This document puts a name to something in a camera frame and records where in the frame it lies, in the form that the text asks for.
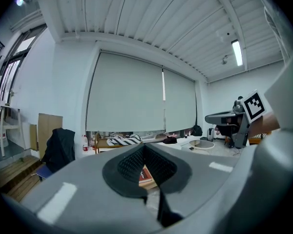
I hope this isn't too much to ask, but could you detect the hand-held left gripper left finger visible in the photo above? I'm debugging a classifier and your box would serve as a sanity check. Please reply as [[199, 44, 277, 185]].
[[21, 143, 163, 234]]

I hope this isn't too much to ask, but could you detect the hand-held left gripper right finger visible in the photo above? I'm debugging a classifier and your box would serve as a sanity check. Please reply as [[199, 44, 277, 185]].
[[145, 143, 237, 228]]

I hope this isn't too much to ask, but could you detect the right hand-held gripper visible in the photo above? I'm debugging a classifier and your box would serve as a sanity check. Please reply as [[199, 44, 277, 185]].
[[205, 89, 274, 149]]

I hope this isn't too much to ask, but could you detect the red book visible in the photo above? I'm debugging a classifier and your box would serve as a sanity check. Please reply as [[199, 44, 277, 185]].
[[138, 167, 155, 187]]

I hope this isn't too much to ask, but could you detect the person's right forearm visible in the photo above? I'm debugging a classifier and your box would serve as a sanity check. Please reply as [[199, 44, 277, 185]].
[[248, 113, 281, 139]]

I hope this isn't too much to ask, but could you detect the oval wooden table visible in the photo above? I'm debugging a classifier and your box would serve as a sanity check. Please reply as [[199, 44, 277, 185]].
[[138, 179, 161, 192]]

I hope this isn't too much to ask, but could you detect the black backpack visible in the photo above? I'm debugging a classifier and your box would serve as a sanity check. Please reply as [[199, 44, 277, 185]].
[[191, 124, 204, 137]]

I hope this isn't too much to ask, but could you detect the blue chair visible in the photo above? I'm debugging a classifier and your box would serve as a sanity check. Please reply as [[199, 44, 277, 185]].
[[35, 166, 53, 181]]

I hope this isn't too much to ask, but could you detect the black jacket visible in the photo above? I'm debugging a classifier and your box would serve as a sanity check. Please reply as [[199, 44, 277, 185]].
[[41, 127, 76, 173]]

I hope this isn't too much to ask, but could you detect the grey roller blind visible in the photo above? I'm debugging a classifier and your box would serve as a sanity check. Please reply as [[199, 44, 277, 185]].
[[85, 51, 167, 133], [162, 68, 198, 133]]

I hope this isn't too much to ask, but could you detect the wooden trolley cart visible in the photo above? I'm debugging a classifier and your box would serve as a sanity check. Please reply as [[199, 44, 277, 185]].
[[94, 130, 144, 155]]

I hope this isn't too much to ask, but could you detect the orange striped bench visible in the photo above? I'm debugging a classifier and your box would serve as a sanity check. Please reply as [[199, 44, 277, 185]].
[[248, 130, 272, 145]]

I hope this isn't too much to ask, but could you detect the black crumpled clothing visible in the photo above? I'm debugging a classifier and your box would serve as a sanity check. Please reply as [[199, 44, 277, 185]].
[[163, 135, 178, 145]]

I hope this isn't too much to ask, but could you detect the black white striped pillow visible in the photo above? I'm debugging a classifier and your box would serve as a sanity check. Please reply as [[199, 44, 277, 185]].
[[106, 134, 143, 146]]

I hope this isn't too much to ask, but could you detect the brown cardboard sheet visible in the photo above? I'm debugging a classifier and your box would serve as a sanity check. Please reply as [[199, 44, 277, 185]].
[[37, 113, 63, 158]]

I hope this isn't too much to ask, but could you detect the long ceiling tube light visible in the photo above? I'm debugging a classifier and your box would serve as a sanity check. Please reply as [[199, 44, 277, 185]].
[[230, 39, 244, 67]]

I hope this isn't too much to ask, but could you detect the wooden platform step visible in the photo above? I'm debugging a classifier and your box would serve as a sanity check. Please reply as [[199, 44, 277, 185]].
[[0, 155, 44, 202]]

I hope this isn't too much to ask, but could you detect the large clear water jug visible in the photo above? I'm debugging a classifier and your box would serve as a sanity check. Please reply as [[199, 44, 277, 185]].
[[0, 119, 10, 148]]

